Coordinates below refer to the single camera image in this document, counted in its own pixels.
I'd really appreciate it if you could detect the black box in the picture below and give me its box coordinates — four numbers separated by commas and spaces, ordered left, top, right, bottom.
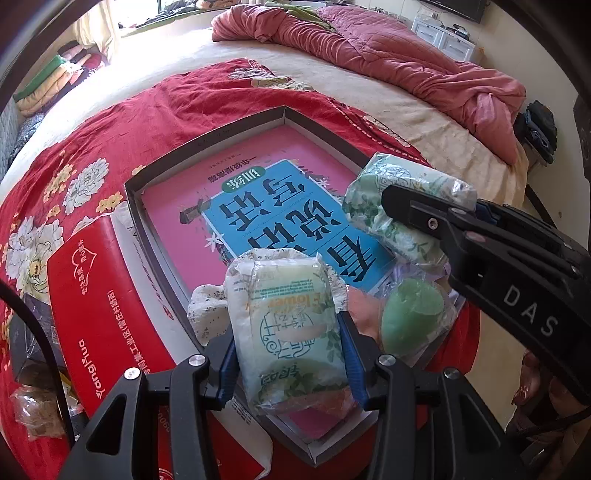
9, 293, 61, 384

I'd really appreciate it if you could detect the green blanket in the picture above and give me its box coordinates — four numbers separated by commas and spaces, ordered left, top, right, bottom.
263, 0, 338, 28

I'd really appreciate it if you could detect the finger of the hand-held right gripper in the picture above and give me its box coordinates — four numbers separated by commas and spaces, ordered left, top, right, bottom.
475, 199, 580, 278
381, 185, 490, 278

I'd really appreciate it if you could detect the black cable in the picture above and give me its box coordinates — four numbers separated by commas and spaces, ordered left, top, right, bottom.
0, 281, 79, 462

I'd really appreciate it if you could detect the patterned bedding on windowsill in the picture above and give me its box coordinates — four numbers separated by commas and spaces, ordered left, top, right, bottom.
159, 0, 259, 14

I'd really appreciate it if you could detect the green floral tissue pack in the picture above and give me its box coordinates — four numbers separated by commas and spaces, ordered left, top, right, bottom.
224, 249, 352, 414
344, 152, 478, 264

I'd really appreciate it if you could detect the black television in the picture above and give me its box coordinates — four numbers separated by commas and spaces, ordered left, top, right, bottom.
425, 0, 488, 24

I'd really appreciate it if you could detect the pink quilt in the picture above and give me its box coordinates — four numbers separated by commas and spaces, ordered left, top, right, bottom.
211, 4, 527, 164

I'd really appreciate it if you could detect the orange packet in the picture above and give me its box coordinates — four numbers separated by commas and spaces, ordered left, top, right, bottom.
346, 288, 389, 347

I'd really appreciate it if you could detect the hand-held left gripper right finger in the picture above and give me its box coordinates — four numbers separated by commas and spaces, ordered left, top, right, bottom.
337, 311, 527, 480

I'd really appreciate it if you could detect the bed with cream sheet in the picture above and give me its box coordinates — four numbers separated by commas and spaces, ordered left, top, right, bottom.
0, 9, 529, 195

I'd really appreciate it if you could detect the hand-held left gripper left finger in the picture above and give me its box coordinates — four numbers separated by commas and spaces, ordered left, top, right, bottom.
58, 335, 241, 480

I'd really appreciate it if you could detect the red tissue pack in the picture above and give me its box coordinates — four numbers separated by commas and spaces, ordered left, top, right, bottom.
46, 215, 273, 480

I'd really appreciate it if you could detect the dark cardboard tray box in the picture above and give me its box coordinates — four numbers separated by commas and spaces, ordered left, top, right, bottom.
124, 106, 467, 467

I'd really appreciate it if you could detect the pile of dark clothes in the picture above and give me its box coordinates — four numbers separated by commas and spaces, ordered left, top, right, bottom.
512, 99, 559, 164

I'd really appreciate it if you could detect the white drawer cabinet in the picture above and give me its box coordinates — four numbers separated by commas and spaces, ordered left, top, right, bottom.
411, 14, 476, 61

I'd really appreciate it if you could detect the pink book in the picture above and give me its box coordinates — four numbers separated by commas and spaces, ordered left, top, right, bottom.
141, 127, 444, 439

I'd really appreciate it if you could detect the red floral blanket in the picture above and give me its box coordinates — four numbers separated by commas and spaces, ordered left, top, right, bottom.
0, 58, 467, 480

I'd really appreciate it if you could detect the dark patterned pillow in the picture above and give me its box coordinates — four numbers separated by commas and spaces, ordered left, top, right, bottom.
9, 113, 44, 158

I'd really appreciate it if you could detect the stack of folded blankets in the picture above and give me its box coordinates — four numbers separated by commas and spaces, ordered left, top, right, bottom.
14, 41, 107, 116

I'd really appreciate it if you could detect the green sponge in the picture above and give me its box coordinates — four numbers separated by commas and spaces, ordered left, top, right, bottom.
381, 277, 458, 356

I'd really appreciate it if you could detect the clear plastic bag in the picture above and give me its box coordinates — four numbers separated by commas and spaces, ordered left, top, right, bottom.
9, 385, 70, 439

